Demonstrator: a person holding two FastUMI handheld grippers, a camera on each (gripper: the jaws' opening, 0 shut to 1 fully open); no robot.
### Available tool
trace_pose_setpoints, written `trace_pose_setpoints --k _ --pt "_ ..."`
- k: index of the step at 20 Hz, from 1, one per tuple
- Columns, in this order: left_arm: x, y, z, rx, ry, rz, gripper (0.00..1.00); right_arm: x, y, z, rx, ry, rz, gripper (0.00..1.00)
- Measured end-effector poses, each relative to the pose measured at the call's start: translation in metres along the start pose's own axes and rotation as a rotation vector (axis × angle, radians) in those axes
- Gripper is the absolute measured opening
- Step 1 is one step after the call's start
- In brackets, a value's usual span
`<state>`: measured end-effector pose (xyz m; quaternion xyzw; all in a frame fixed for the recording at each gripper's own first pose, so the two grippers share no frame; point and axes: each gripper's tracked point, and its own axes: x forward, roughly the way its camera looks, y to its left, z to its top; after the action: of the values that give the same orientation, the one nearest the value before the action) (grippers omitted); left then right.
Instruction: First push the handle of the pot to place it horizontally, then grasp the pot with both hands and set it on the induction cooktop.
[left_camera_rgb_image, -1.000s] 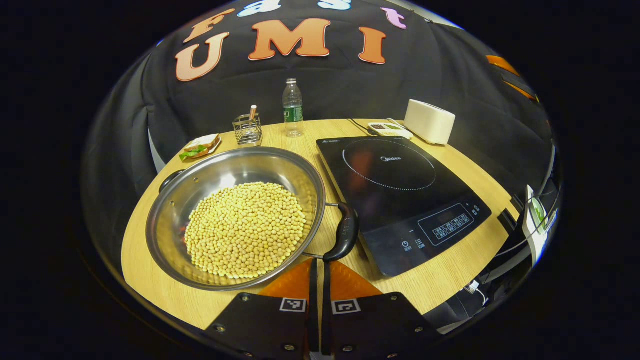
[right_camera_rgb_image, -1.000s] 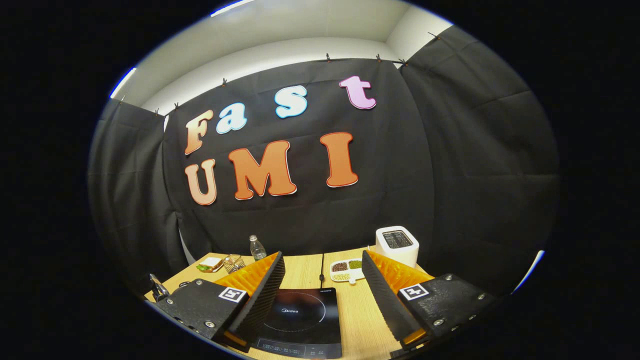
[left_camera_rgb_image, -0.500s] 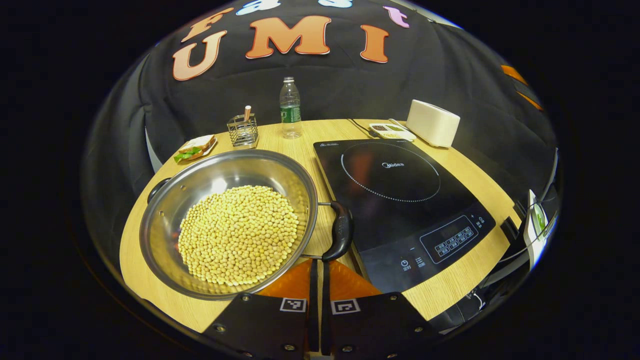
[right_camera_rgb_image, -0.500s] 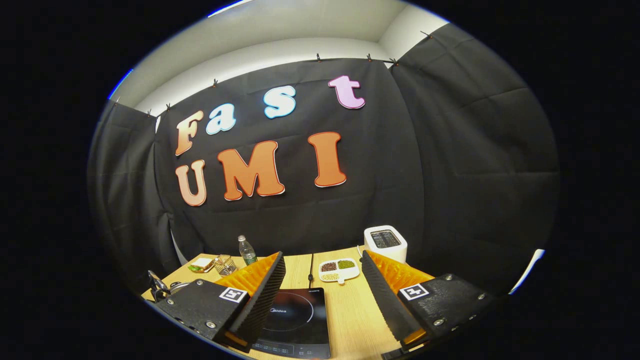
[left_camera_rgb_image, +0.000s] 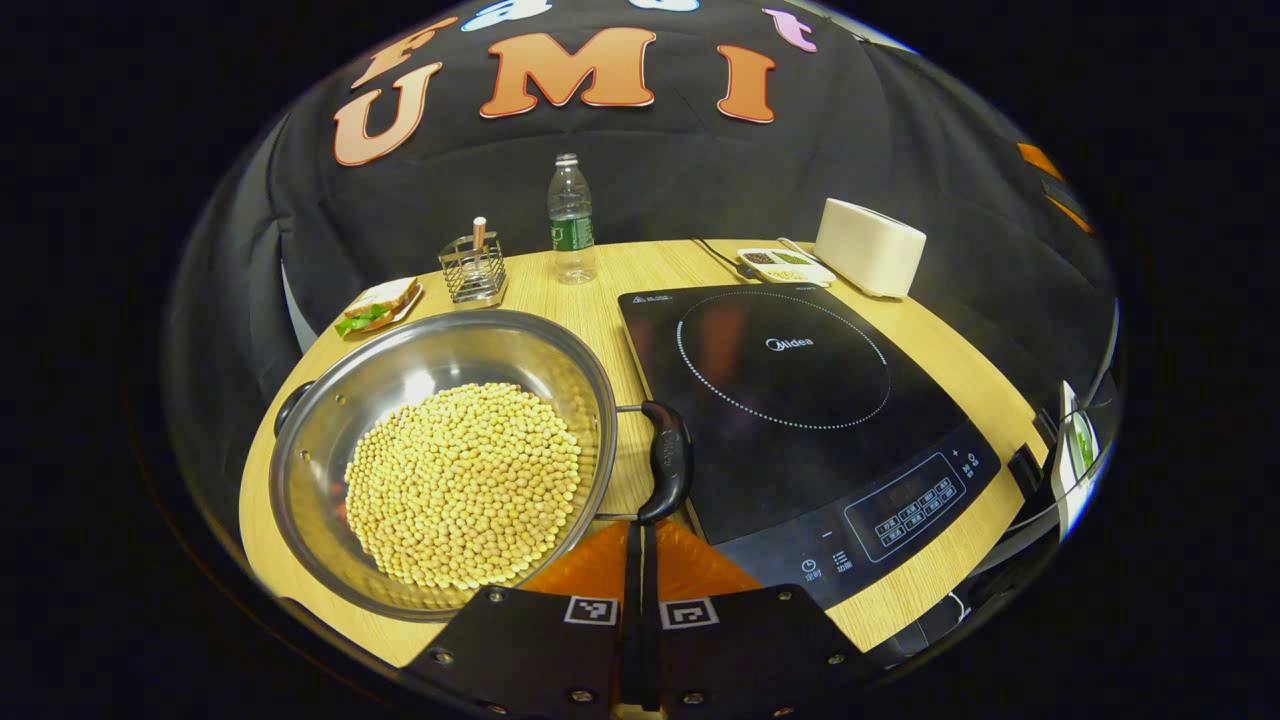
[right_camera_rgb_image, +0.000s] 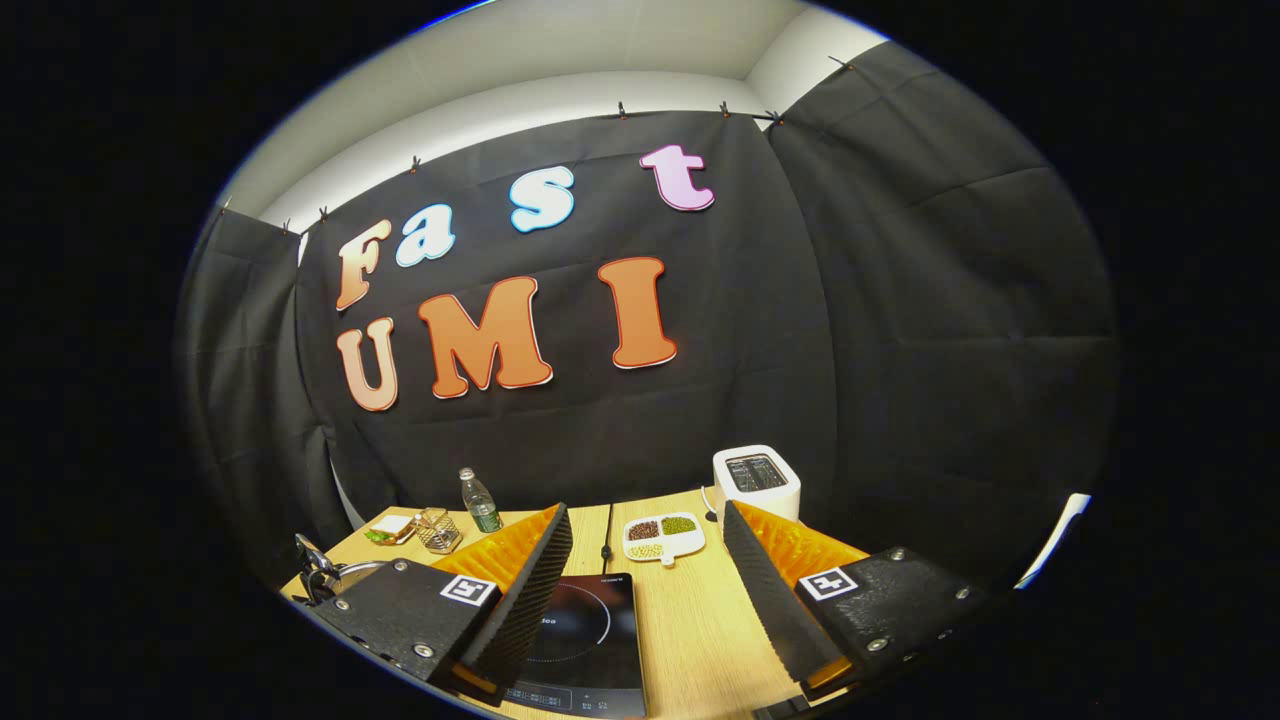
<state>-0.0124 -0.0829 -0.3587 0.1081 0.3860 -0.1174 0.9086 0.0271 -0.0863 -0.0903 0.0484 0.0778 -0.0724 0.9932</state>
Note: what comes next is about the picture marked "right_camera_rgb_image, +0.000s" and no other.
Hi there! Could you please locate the clear plastic water bottle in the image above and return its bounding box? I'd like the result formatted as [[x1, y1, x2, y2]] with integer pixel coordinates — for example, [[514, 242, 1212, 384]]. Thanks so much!
[[459, 467, 503, 534]]

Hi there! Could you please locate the white toaster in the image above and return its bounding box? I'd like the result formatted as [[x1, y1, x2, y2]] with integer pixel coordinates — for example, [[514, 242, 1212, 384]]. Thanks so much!
[[712, 445, 803, 526]]

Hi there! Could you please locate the metal wire basket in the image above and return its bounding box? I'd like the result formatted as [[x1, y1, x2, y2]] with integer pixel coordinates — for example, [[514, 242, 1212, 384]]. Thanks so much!
[[413, 508, 463, 554]]

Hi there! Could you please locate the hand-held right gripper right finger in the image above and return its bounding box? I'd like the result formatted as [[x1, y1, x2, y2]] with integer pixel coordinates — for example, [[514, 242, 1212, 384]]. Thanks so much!
[[722, 500, 991, 691]]

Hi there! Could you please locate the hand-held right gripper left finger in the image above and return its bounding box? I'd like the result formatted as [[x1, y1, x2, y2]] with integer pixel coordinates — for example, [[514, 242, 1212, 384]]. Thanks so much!
[[305, 503, 574, 701]]

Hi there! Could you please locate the white divided bean dish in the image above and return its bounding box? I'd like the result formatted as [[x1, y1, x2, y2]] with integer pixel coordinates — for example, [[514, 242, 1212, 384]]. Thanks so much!
[[622, 512, 707, 567]]

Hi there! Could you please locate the steel pot with soybeans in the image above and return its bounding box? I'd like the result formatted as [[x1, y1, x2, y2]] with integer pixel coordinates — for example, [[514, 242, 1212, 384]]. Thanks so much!
[[295, 533, 387, 607]]

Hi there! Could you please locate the black induction cooktop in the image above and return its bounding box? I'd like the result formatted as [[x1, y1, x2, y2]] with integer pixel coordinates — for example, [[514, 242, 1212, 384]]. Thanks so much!
[[500, 572, 649, 719]]

